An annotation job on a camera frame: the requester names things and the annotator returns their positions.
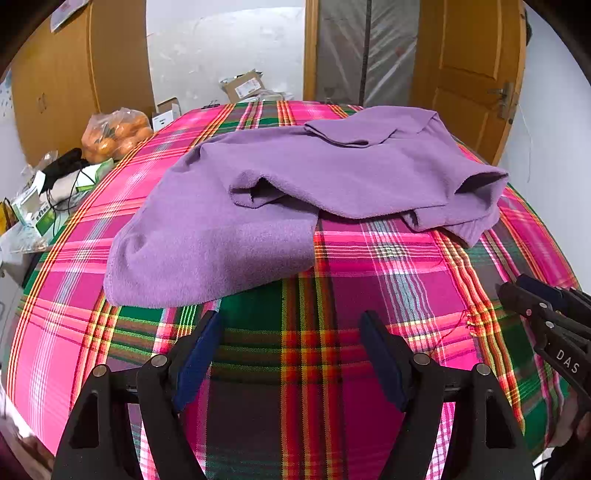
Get wooden door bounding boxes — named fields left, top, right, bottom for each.
left=411, top=0, right=527, bottom=167

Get bag of oranges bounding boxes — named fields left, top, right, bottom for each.
left=82, top=107, right=154, bottom=164

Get black cable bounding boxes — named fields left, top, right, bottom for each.
left=44, top=168, right=95, bottom=220

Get wooden door frame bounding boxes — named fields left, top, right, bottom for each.
left=304, top=0, right=320, bottom=101

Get glass top table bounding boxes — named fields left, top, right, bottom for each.
left=0, top=198, right=93, bottom=273

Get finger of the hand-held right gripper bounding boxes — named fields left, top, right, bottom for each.
left=496, top=282, right=553, bottom=325
left=516, top=273, right=591, bottom=319

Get wooden wardrobe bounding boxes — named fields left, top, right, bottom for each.
left=9, top=0, right=155, bottom=167

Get purple fleece pants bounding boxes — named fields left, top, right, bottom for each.
left=104, top=105, right=511, bottom=309

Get white plastic bag red print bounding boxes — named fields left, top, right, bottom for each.
left=51, top=0, right=89, bottom=33

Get person's right hand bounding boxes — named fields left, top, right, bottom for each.
left=554, top=394, right=591, bottom=449

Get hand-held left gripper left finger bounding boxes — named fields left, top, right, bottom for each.
left=52, top=310, right=225, bottom=480

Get metal door handle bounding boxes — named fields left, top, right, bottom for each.
left=487, top=82, right=515, bottom=123

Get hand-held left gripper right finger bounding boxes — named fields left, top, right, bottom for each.
left=360, top=310, right=539, bottom=480

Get small white box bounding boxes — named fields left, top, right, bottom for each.
left=152, top=98, right=184, bottom=132

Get green white carton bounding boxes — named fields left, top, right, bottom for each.
left=11, top=185, right=59, bottom=236

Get clear plastic door curtain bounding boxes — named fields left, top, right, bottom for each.
left=316, top=0, right=421, bottom=109

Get pink green plaid blanket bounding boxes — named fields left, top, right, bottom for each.
left=7, top=99, right=580, bottom=480

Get white cloth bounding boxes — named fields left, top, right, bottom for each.
left=46, top=173, right=85, bottom=204

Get cardboard box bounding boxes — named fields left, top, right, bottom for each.
left=219, top=69, right=269, bottom=104

